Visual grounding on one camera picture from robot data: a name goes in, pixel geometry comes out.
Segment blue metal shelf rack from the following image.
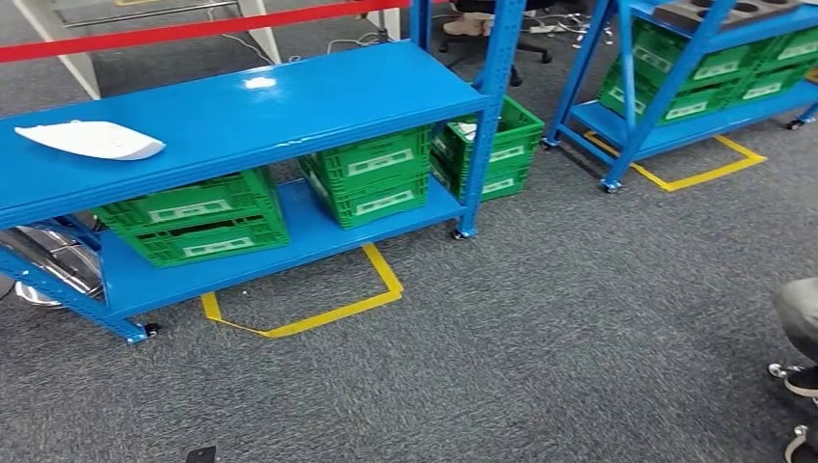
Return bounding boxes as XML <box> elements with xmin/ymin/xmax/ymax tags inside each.
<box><xmin>0</xmin><ymin>0</ymin><xmax>529</xmax><ymax>346</ymax></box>
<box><xmin>541</xmin><ymin>0</ymin><xmax>818</xmax><ymax>194</ymax></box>

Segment white plastic shell part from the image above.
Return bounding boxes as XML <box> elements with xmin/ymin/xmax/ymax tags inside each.
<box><xmin>14</xmin><ymin>119</ymin><xmax>168</xmax><ymax>162</ymax></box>

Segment person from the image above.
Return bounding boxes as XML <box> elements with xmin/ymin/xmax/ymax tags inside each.
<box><xmin>442</xmin><ymin>0</ymin><xmax>495</xmax><ymax>38</ymax></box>
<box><xmin>770</xmin><ymin>278</ymin><xmax>818</xmax><ymax>398</ymax></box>

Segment black office chair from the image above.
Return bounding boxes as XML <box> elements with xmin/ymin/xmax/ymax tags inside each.
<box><xmin>439</xmin><ymin>0</ymin><xmax>555</xmax><ymax>88</ymax></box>

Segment red barrier tape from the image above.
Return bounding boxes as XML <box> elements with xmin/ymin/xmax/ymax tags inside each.
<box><xmin>0</xmin><ymin>0</ymin><xmax>412</xmax><ymax>66</ymax></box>

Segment yellow floor tape outline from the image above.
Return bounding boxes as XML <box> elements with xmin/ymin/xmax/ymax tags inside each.
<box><xmin>583</xmin><ymin>129</ymin><xmax>768</xmax><ymax>194</ymax></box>

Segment grey tray with round holes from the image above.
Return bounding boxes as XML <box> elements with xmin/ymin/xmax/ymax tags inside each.
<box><xmin>652</xmin><ymin>0</ymin><xmax>804</xmax><ymax>30</ymax></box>

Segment white desk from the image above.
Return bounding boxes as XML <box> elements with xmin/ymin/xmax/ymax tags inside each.
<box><xmin>13</xmin><ymin>0</ymin><xmax>404</xmax><ymax>101</ymax></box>

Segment chrome base stool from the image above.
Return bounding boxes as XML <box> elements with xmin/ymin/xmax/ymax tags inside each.
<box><xmin>766</xmin><ymin>363</ymin><xmax>818</xmax><ymax>463</ymax></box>

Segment white floor cable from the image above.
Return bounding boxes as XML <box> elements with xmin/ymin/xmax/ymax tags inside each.
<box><xmin>204</xmin><ymin>6</ymin><xmax>388</xmax><ymax>67</ymax></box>

